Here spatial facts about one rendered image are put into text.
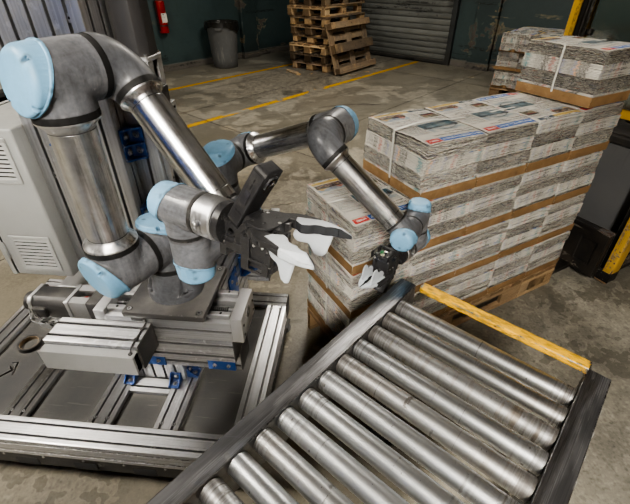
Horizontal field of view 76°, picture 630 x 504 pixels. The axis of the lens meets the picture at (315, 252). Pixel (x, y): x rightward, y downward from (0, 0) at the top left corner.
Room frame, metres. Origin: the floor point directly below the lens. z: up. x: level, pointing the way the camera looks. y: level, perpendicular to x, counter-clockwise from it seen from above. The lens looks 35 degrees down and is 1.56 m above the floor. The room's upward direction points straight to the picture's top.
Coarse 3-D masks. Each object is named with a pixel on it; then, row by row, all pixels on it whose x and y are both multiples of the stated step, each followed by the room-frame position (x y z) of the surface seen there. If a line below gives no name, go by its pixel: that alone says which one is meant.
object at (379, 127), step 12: (372, 120) 1.64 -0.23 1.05; (384, 120) 1.61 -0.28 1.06; (396, 120) 1.62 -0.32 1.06; (408, 120) 1.62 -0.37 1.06; (420, 120) 1.62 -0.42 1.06; (372, 132) 1.64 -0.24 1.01; (384, 132) 1.57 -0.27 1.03; (372, 144) 1.63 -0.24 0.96; (384, 144) 1.56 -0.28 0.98; (372, 156) 1.61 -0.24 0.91; (384, 156) 1.54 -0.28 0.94; (384, 168) 1.54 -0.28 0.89
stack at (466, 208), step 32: (320, 192) 1.45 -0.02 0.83; (480, 192) 1.50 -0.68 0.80; (512, 192) 1.61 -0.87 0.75; (544, 192) 1.72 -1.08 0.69; (352, 224) 1.21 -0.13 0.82; (448, 224) 1.43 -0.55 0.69; (512, 224) 1.63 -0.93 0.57; (320, 256) 1.42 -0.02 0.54; (352, 256) 1.21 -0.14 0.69; (416, 256) 1.35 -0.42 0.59; (448, 256) 1.44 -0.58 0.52; (480, 256) 1.55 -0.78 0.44; (512, 256) 1.68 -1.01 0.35; (320, 288) 1.43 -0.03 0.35; (352, 288) 1.20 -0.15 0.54; (448, 288) 1.48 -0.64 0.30; (480, 288) 1.60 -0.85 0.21; (512, 288) 1.72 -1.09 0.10; (352, 320) 1.22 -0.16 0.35; (448, 320) 1.50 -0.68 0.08
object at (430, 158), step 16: (432, 128) 1.53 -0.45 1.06; (448, 128) 1.52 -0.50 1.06; (464, 128) 1.52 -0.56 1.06; (400, 144) 1.48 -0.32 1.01; (416, 144) 1.40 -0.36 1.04; (432, 144) 1.35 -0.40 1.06; (448, 144) 1.38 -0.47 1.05; (464, 144) 1.42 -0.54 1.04; (480, 144) 1.46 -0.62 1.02; (400, 160) 1.46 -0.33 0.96; (416, 160) 1.38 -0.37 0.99; (432, 160) 1.36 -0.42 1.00; (448, 160) 1.40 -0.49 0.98; (464, 160) 1.44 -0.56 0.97; (400, 176) 1.45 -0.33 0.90; (416, 176) 1.37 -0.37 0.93; (432, 176) 1.37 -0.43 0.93; (448, 176) 1.41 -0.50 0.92; (464, 176) 1.45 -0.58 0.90
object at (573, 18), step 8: (576, 0) 2.49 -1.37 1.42; (584, 0) 2.47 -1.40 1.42; (592, 0) 2.46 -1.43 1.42; (576, 8) 2.48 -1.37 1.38; (584, 8) 2.46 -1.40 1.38; (592, 8) 2.45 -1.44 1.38; (576, 16) 2.47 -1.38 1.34; (584, 16) 2.45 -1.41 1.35; (568, 24) 2.49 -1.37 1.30; (576, 24) 2.47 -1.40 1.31; (584, 24) 2.48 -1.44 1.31; (568, 32) 2.48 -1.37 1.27; (576, 32) 2.46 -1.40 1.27; (584, 32) 2.45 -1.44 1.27
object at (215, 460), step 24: (408, 288) 0.90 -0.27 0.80; (384, 312) 0.80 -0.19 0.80; (336, 336) 0.71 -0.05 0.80; (360, 336) 0.71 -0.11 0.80; (312, 360) 0.64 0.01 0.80; (336, 360) 0.64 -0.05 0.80; (288, 384) 0.57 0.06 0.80; (312, 384) 0.57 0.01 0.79; (264, 408) 0.51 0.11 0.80; (240, 432) 0.46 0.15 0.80; (216, 456) 0.41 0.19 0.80; (192, 480) 0.36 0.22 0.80
